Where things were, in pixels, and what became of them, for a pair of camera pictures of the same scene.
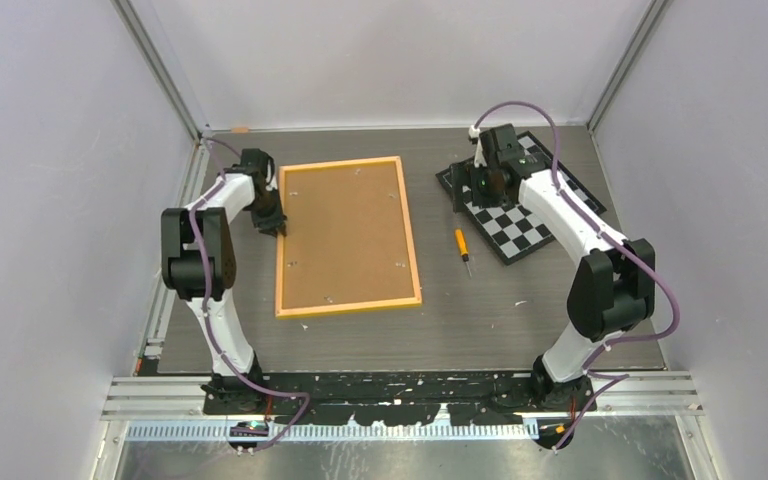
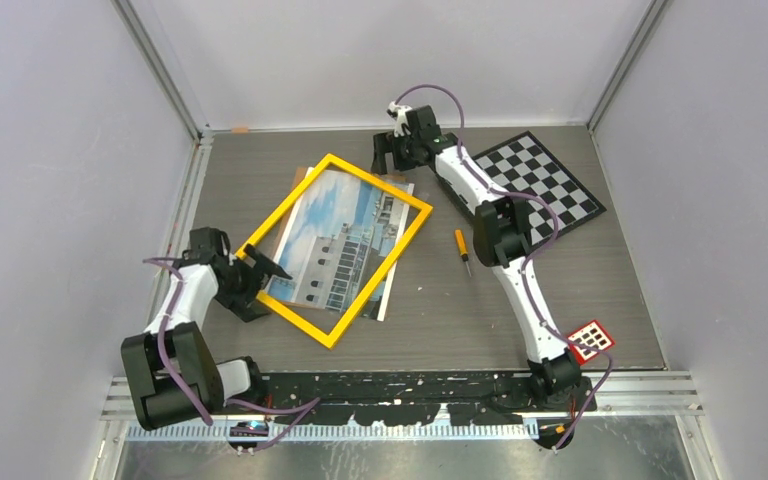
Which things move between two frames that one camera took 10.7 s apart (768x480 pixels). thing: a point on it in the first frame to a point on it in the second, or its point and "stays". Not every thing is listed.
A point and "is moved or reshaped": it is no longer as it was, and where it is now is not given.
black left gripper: x=274 y=223 to x=243 y=304
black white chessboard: x=488 y=190 stays
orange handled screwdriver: x=462 y=248 stays
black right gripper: x=466 y=175 to x=386 y=143
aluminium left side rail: x=152 y=339 stays
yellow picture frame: x=348 y=245 is moved or reshaped
